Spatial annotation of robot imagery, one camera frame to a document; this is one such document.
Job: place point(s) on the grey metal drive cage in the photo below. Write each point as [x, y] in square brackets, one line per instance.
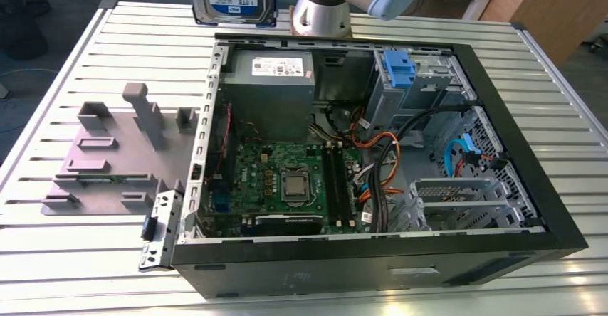
[394, 102]

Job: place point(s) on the wooden cabinet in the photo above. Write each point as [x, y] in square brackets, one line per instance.
[560, 17]

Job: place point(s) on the green motherboard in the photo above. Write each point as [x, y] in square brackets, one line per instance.
[251, 188]

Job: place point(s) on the grey power supply unit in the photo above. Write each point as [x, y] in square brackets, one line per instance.
[266, 109]

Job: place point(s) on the hinged metal slot bracket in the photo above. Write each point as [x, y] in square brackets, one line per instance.
[163, 223]

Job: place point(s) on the silver metal disk bay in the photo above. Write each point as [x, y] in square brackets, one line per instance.
[474, 184]

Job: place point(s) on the black graphics card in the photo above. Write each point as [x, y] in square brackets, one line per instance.
[284, 224]

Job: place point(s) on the CPU socket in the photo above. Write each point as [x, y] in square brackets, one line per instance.
[294, 171]

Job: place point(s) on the black chair base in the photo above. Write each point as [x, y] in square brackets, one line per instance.
[598, 45]

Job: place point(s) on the black office chair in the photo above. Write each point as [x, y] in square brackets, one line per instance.
[22, 27]

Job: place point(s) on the silver CPU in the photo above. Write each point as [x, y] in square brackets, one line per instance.
[294, 187]

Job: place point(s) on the black RAM slot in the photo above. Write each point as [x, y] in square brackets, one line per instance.
[332, 180]
[346, 188]

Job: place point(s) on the grey parts rack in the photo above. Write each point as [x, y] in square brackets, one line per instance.
[128, 163]

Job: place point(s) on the blue plastic drive latch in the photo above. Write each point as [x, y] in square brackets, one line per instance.
[398, 68]

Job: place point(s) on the black open PC case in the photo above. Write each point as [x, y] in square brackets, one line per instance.
[332, 269]

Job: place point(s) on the green RAM stick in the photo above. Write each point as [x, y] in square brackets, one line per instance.
[101, 179]

